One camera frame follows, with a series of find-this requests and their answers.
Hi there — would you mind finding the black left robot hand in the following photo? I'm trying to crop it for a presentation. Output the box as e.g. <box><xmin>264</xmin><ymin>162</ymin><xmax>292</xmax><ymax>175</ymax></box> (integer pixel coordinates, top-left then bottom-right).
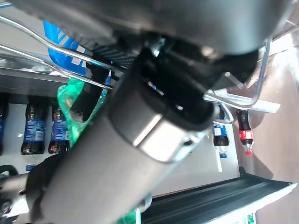
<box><xmin>9</xmin><ymin>0</ymin><xmax>297</xmax><ymax>224</ymax></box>

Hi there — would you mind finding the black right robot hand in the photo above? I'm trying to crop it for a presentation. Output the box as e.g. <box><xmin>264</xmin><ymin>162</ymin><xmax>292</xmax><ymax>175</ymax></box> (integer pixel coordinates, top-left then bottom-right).
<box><xmin>0</xmin><ymin>161</ymin><xmax>59</xmax><ymax>224</ymax></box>

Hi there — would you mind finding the green bottle green cap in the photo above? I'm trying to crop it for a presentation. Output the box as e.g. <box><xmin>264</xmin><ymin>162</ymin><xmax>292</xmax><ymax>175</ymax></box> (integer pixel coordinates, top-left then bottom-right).
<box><xmin>57</xmin><ymin>78</ymin><xmax>108</xmax><ymax>147</ymax></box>

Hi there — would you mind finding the blue plastic shopping basket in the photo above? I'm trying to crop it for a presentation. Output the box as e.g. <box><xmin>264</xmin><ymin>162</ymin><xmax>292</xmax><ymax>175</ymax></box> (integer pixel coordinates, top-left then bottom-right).
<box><xmin>0</xmin><ymin>14</ymin><xmax>273</xmax><ymax>124</ymax></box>

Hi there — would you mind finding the cola bottle blue label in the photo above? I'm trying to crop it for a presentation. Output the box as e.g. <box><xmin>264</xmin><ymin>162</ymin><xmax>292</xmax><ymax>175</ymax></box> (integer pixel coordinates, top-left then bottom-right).
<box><xmin>48</xmin><ymin>106</ymin><xmax>71</xmax><ymax>154</ymax></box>
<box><xmin>0</xmin><ymin>93</ymin><xmax>9</xmax><ymax>156</ymax></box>
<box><xmin>212</xmin><ymin>105</ymin><xmax>231</xmax><ymax>159</ymax></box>
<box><xmin>21</xmin><ymin>97</ymin><xmax>49</xmax><ymax>156</ymax></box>

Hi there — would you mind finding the small cola bottle red label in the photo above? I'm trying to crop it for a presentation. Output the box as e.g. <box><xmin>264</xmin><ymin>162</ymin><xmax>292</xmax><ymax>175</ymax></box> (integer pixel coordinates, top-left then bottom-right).
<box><xmin>235</xmin><ymin>109</ymin><xmax>255</xmax><ymax>156</ymax></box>

